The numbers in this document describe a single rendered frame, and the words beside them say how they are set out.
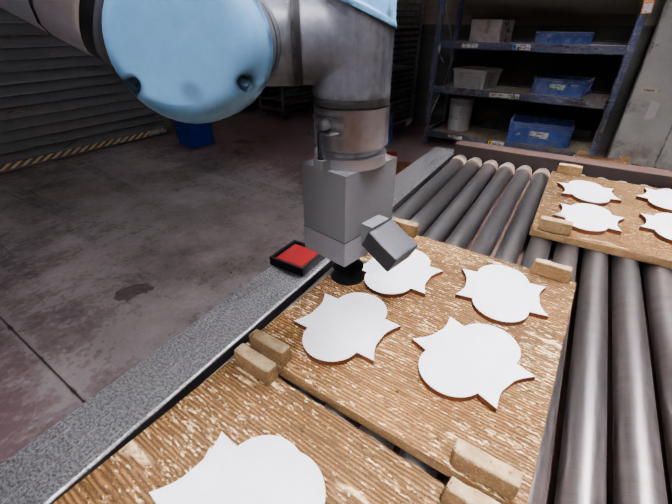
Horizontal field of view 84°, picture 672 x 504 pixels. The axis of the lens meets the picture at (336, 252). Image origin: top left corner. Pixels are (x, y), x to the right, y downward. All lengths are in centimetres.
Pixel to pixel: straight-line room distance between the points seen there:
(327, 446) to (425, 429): 10
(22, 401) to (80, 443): 153
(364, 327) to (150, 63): 41
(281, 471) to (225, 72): 32
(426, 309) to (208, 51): 46
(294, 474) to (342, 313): 24
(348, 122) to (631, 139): 448
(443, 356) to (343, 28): 37
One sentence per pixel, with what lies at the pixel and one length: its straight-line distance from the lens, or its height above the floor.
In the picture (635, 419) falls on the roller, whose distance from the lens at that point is 57.
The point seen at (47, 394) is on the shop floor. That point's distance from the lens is 202.
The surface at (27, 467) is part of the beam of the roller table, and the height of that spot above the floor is 92.
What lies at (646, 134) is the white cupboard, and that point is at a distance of 476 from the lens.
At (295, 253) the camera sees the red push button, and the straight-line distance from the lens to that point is 70.
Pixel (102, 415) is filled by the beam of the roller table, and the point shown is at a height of 91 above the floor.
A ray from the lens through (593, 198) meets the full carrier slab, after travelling 107.
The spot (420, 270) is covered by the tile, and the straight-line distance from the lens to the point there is 64.
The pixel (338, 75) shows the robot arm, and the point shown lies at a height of 126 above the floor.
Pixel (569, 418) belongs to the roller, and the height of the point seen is 91.
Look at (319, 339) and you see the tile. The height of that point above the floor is 94.
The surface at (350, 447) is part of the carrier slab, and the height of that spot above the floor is 94.
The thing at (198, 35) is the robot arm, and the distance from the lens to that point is 21.
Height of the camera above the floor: 130
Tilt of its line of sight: 32 degrees down
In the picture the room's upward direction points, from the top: straight up
